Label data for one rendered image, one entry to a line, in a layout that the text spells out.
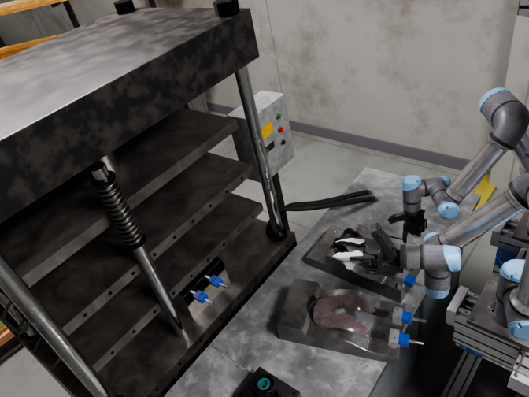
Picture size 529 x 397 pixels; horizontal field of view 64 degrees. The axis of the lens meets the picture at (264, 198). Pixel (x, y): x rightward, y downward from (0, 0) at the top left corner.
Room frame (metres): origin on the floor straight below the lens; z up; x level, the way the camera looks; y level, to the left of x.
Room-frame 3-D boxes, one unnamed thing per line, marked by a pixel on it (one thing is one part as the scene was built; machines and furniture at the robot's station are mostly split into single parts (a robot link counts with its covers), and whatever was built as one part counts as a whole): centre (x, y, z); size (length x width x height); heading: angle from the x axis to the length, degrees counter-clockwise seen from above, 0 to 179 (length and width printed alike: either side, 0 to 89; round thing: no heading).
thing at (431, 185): (1.35, -0.72, 1.24); 0.11 x 0.11 x 0.08; 82
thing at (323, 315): (1.12, -0.21, 0.90); 0.26 x 0.18 x 0.08; 61
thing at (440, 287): (0.84, -0.47, 1.34); 0.11 x 0.08 x 0.11; 157
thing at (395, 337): (0.95, -0.42, 0.86); 0.13 x 0.05 x 0.05; 61
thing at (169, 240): (1.69, 0.67, 1.27); 1.10 x 0.74 x 0.05; 134
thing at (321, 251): (1.43, -0.40, 0.87); 0.50 x 0.26 x 0.14; 44
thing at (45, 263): (1.69, 0.68, 1.52); 1.10 x 0.70 x 0.05; 134
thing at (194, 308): (1.63, 0.55, 0.87); 0.50 x 0.27 x 0.17; 44
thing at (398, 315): (1.04, -0.47, 0.86); 0.13 x 0.05 x 0.05; 61
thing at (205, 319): (1.65, 0.64, 0.76); 1.30 x 0.84 x 0.06; 134
